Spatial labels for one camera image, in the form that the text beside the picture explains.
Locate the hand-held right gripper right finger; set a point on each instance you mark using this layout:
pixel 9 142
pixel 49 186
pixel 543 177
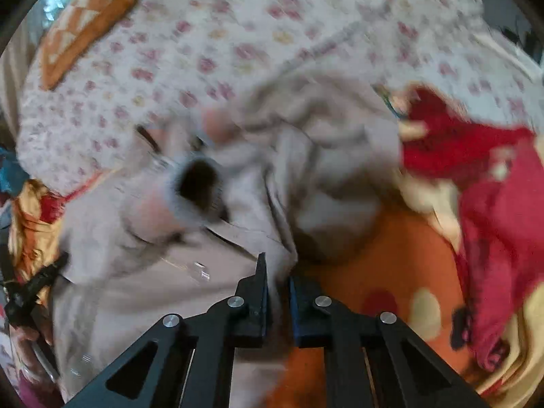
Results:
pixel 299 306

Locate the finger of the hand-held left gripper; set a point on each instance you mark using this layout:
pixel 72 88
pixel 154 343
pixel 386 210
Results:
pixel 38 278

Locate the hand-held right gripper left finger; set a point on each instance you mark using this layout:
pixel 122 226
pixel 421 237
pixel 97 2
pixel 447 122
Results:
pixel 257 306

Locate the grey garment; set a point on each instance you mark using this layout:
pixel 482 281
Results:
pixel 318 157

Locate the yellow orange satin cloth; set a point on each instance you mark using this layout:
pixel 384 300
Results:
pixel 34 221

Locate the orange dotted blanket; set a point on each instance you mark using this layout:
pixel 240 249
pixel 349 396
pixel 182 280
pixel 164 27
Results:
pixel 382 263

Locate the teal cloth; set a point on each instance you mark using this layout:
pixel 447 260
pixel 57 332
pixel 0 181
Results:
pixel 10 174

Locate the beige curtain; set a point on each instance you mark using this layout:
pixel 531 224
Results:
pixel 17 80

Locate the crimson cloth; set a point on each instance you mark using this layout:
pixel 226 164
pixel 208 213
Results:
pixel 501 242

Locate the green printed packet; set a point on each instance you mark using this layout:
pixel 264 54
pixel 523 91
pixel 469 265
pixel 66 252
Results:
pixel 393 102

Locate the orange checkered pillow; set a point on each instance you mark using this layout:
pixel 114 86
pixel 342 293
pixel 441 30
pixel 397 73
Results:
pixel 89 21

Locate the floral bed sheet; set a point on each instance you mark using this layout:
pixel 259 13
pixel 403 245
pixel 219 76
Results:
pixel 255 29

